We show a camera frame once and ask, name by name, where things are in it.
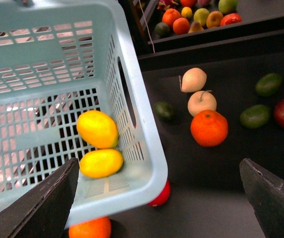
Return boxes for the green lime lower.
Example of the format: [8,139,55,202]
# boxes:
[239,104,272,129]

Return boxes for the large orange front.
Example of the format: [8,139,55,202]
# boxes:
[190,110,228,147]

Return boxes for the pile of fruits back shelf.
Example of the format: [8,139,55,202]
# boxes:
[155,0,242,38]

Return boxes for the dark green avocado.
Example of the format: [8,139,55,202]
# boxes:
[154,101,175,121]

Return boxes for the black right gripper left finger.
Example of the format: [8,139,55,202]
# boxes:
[0,158,79,238]

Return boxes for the green lime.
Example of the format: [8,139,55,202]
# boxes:
[255,73,283,97]
[239,104,272,129]

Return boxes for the white apple with stem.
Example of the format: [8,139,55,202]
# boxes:
[187,90,217,117]

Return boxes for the red tomato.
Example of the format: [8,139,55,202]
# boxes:
[147,180,171,207]

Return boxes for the white round pear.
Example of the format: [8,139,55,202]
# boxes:
[178,67,207,93]

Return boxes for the light teal plastic basket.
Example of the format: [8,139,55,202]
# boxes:
[0,0,168,227]

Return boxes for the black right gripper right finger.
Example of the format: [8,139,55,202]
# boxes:
[239,158,284,238]

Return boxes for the green lime upper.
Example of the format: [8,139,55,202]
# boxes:
[255,73,283,97]

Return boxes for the yellow lemon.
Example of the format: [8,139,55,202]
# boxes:
[76,110,118,149]
[79,149,124,179]

